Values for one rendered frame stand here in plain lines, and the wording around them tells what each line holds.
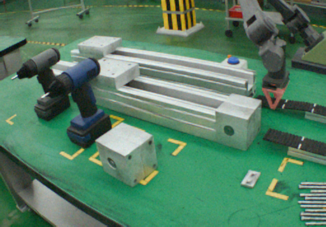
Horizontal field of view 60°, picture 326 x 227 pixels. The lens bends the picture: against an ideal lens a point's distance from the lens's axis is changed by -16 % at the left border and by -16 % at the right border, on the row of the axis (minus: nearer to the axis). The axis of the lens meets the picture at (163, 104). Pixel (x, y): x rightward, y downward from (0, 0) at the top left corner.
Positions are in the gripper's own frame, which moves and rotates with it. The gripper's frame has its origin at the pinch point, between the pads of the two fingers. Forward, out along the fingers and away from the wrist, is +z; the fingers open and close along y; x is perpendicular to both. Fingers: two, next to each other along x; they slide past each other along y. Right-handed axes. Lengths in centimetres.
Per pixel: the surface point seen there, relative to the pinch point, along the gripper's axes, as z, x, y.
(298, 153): 0.8, 13.8, 20.3
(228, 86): -4.1, -14.4, 4.3
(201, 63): -6.4, -28.0, -3.2
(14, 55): 12, -194, -15
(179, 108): -5.6, -19.5, 23.2
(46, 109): -3, -62, 38
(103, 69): -11, -49, 20
